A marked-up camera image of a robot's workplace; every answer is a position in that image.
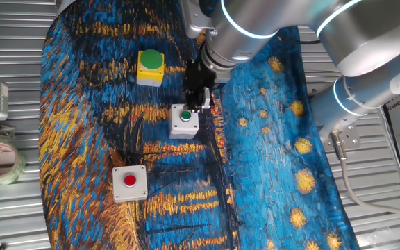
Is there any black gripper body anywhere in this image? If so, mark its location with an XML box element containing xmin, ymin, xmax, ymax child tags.
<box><xmin>182</xmin><ymin>58</ymin><xmax>218</xmax><ymax>102</ymax></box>

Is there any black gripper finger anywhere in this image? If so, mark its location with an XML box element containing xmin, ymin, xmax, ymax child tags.
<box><xmin>189</xmin><ymin>95</ymin><xmax>203</xmax><ymax>113</ymax></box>
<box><xmin>182</xmin><ymin>90</ymin><xmax>193</xmax><ymax>112</ymax></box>

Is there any grey box small green button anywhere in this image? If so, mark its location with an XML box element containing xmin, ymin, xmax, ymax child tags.
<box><xmin>168</xmin><ymin>103</ymin><xmax>200</xmax><ymax>140</ymax></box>

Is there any yellow box green mushroom button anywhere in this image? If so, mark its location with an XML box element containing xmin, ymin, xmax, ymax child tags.
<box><xmin>136</xmin><ymin>49</ymin><xmax>165</xmax><ymax>88</ymax></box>

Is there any grey box red button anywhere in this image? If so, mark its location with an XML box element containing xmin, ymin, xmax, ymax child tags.
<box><xmin>112</xmin><ymin>164</ymin><xmax>149</xmax><ymax>204</ymax></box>

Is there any starry night painted cloth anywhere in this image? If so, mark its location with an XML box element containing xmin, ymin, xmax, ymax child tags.
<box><xmin>38</xmin><ymin>0</ymin><xmax>360</xmax><ymax>250</ymax></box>

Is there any clear tape roll red print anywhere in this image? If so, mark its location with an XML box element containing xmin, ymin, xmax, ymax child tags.
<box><xmin>0</xmin><ymin>141</ymin><xmax>27</xmax><ymax>186</ymax></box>

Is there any small silver metal bracket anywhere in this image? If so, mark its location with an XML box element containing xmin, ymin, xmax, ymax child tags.
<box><xmin>201</xmin><ymin>86</ymin><xmax>212</xmax><ymax>110</ymax></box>

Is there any silver wrist mounting bracket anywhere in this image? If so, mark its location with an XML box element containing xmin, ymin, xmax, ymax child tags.
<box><xmin>180</xmin><ymin>0</ymin><xmax>215</xmax><ymax>39</ymax></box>

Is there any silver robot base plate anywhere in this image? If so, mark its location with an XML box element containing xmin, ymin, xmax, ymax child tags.
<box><xmin>319</xmin><ymin>123</ymin><xmax>363</xmax><ymax>152</ymax></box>

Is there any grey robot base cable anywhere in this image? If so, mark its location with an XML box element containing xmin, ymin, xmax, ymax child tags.
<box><xmin>328</xmin><ymin>131</ymin><xmax>400</xmax><ymax>228</ymax></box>

